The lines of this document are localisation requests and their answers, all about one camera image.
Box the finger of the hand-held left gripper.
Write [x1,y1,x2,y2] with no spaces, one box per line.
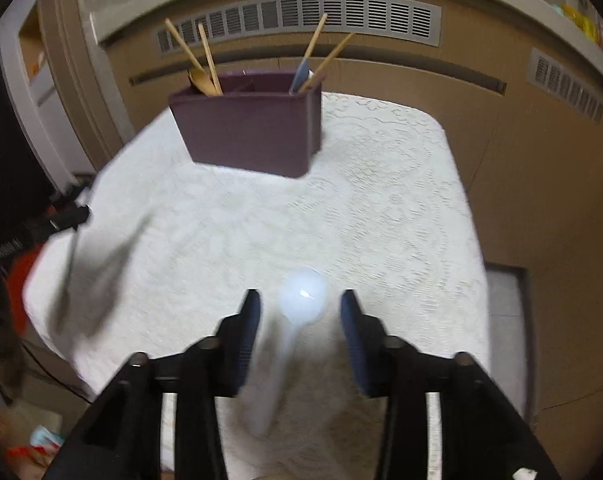
[46,201,93,235]

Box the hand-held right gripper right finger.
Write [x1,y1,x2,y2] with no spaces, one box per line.
[339,288,562,480]

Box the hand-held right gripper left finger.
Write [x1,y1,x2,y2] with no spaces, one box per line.
[44,288,262,480]

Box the white plastic spoon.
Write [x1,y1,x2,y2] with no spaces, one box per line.
[244,267,328,438]

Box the wooden spoon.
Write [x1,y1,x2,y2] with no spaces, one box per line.
[188,66,220,97]

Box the purple utensil holder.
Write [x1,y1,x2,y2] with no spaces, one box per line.
[168,71,323,179]

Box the wooden chopstick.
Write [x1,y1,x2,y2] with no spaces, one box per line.
[164,17,221,96]
[301,12,329,61]
[198,22,225,96]
[299,31,356,93]

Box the red plastic object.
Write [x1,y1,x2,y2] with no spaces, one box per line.
[4,245,50,321]

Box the white lace tablecloth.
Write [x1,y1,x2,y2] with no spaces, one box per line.
[22,91,492,480]

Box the white shelf unit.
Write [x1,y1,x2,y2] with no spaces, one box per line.
[0,0,97,191]

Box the light blue packet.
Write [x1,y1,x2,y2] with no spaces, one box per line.
[29,425,65,453]

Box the long grey vent grille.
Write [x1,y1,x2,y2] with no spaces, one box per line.
[156,0,442,55]

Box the small grey vent grille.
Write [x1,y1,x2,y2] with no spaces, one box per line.
[527,47,603,125]

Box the yellow packet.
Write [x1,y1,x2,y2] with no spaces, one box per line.
[551,2,599,43]

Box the black cable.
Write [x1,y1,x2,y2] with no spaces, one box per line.
[22,340,93,405]

